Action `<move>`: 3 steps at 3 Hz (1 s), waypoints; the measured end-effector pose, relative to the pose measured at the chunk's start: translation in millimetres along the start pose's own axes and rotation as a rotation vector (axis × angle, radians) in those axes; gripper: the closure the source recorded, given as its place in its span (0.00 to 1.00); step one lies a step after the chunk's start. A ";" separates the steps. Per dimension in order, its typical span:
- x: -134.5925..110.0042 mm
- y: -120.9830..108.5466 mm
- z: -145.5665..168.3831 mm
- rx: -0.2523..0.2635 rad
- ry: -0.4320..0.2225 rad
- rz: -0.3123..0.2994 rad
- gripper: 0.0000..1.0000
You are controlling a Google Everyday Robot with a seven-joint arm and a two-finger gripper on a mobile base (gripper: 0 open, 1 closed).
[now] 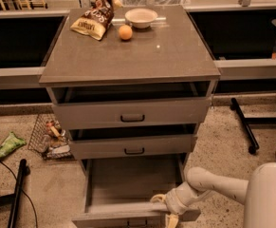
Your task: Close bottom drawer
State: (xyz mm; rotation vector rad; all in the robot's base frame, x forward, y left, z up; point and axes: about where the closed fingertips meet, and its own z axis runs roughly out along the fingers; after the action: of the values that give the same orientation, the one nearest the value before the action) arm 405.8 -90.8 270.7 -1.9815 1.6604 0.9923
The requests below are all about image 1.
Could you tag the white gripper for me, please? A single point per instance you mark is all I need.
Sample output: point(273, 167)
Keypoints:
point(173, 200)

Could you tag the grey bottom drawer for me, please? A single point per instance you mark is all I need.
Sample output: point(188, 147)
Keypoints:
point(118, 191)

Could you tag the grey drawer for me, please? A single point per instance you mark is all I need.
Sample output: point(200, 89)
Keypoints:
point(187, 110)
point(99, 143)
point(118, 191)

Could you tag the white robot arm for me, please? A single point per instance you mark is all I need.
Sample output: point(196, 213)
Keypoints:
point(257, 195)

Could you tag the grey middle drawer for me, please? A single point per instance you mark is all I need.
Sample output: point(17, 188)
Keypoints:
point(99, 143)

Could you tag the grey top drawer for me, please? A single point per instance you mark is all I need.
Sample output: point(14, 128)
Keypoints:
point(187, 110)

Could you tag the grey drawer cabinet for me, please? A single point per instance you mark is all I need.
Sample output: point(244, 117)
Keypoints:
point(166, 60)

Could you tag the black stand leg right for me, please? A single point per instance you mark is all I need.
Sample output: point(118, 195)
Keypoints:
point(247, 121)

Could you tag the black stand leg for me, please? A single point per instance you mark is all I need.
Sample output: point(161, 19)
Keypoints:
point(247, 121)
point(13, 199)

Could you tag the black stand leg left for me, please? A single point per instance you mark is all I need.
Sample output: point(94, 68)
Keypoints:
point(13, 199)

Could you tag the green snack bag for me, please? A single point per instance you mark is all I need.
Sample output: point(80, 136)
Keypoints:
point(10, 144)

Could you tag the orange fruit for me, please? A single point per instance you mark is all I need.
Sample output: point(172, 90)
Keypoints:
point(125, 33)

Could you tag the white bowl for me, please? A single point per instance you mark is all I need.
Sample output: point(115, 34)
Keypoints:
point(141, 18)

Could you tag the brown chip bag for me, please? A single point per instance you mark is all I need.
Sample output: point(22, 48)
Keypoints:
point(96, 21)

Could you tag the wire basket with items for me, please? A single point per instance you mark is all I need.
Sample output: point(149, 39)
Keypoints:
point(48, 139)

